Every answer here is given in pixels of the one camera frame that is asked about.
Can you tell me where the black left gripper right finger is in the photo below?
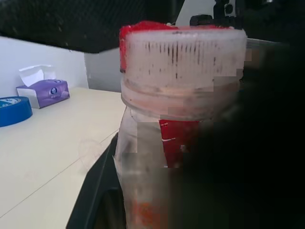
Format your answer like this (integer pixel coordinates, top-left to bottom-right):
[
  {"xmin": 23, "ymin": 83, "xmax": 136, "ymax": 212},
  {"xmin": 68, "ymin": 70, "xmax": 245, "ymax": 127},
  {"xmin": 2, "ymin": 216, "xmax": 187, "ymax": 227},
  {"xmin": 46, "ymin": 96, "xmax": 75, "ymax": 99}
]
[{"xmin": 166, "ymin": 47, "xmax": 305, "ymax": 229}]

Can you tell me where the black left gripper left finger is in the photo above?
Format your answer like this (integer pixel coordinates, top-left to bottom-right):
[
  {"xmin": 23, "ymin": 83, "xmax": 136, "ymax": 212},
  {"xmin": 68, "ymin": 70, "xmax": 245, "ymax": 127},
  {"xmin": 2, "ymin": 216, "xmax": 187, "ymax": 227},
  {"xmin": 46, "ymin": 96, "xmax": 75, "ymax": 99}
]
[{"xmin": 66, "ymin": 130, "xmax": 127, "ymax": 229}]

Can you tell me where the clear bottle with white cap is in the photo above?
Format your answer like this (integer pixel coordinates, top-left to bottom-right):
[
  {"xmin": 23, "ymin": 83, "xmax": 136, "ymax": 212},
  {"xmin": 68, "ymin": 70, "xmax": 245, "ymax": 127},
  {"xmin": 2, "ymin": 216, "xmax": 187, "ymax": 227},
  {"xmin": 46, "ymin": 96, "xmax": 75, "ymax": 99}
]
[{"xmin": 112, "ymin": 21, "xmax": 249, "ymax": 229}]

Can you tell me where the purple tissue box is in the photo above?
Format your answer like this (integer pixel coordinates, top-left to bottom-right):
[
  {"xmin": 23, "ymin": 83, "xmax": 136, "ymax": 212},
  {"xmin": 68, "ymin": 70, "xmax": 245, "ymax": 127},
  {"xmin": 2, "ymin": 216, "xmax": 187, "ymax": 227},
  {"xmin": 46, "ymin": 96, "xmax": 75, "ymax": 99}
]
[{"xmin": 16, "ymin": 64, "xmax": 71, "ymax": 110}]

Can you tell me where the blue tape roll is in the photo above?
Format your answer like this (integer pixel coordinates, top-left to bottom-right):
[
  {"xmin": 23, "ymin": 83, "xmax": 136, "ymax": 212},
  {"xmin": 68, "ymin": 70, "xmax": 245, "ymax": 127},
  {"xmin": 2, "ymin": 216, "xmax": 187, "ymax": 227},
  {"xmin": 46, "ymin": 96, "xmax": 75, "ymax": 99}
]
[{"xmin": 0, "ymin": 96, "xmax": 33, "ymax": 128}]

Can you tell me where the black mounted device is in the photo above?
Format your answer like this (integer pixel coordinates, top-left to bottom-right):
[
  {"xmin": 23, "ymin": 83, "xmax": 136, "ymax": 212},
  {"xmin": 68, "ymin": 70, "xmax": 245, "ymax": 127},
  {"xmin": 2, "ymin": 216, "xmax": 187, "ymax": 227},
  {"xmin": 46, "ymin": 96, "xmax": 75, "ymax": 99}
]
[{"xmin": 190, "ymin": 0, "xmax": 244, "ymax": 31}]

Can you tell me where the black mesh screen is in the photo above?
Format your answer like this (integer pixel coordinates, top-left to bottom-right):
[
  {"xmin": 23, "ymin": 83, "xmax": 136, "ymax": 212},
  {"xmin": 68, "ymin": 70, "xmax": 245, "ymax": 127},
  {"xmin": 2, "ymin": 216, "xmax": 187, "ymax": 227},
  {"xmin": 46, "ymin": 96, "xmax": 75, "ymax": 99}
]
[{"xmin": 0, "ymin": 0, "xmax": 184, "ymax": 54}]

